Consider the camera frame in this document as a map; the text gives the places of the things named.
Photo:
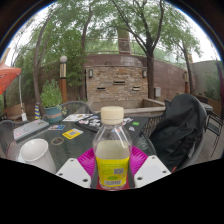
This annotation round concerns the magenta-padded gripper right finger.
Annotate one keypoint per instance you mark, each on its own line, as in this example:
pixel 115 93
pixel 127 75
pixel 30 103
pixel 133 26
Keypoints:
pixel 151 170

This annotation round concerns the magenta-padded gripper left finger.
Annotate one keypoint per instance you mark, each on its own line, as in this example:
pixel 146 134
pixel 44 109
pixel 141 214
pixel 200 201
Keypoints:
pixel 73 171

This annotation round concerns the clear bottle with yellow label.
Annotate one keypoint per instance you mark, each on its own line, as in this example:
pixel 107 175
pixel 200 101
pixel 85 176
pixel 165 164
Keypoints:
pixel 112 156

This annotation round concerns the yellow card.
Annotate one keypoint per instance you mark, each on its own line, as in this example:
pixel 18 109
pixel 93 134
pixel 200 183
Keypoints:
pixel 72 133

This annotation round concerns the white mug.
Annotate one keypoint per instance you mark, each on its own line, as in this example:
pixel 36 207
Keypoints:
pixel 36 153

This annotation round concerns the grey wicker chair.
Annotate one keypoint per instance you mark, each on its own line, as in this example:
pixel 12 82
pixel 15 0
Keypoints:
pixel 151 123
pixel 78 107
pixel 6 136

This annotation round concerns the small blue card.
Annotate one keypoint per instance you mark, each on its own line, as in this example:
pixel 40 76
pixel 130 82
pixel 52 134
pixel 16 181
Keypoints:
pixel 56 127

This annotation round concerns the black bag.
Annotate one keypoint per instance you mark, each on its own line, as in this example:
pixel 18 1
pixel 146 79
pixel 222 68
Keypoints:
pixel 180 130

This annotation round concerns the black laptop with stickers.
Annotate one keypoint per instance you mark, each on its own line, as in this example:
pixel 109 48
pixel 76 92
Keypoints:
pixel 88 124

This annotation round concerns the white printed booklet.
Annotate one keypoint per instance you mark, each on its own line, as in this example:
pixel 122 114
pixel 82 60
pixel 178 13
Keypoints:
pixel 76 117

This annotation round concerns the grey laptop with stickers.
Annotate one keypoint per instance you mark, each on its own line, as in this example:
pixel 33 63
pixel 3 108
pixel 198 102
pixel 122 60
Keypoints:
pixel 30 129

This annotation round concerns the yellow and blue striped cone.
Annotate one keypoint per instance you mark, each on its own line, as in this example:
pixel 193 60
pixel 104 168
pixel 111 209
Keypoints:
pixel 37 111

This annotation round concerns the dark metal chair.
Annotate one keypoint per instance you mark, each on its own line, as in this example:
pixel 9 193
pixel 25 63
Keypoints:
pixel 215 128

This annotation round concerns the green plant in teal pot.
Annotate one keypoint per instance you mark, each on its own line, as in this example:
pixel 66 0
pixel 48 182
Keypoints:
pixel 51 96

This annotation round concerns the orange patio umbrella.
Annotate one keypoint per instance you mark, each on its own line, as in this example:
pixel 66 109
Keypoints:
pixel 8 75

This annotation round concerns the grey wall box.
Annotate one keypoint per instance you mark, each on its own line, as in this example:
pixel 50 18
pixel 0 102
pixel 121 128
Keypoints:
pixel 157 92

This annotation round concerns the wooden lamp post, white globe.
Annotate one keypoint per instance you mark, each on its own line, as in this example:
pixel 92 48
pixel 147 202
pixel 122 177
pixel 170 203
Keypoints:
pixel 63 83

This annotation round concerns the black wall lamp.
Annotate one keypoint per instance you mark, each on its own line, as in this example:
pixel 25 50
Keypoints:
pixel 144 73
pixel 90 73

